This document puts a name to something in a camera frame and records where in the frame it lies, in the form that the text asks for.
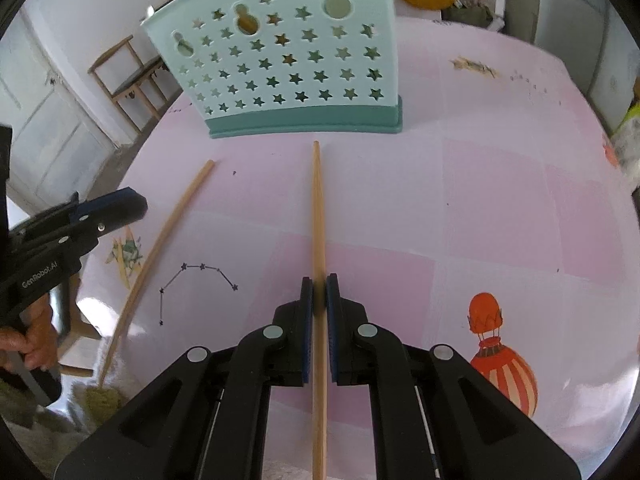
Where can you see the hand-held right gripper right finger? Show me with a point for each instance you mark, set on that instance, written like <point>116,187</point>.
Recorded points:
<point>331,332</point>

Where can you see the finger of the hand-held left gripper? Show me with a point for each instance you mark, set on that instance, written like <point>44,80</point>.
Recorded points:
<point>107,197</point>
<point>125,216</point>

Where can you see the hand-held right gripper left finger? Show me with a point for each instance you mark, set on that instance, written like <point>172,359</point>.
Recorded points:
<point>308,332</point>

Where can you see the wooden chopstick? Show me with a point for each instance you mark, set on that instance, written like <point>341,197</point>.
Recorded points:
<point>165,237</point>
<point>319,220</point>

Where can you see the person's left forearm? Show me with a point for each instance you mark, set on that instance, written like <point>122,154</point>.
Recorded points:
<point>17,414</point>

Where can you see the person's left hand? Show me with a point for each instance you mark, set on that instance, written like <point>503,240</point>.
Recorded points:
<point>35,340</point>

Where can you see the white panelled door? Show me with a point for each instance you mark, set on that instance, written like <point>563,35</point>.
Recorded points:
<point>45,125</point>

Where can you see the grey-green bag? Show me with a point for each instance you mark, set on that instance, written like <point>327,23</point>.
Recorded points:
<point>470,15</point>

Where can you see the white foam block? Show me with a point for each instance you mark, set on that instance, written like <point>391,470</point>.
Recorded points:
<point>499,7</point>

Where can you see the grey refrigerator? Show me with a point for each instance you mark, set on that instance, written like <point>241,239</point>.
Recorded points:
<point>565,10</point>

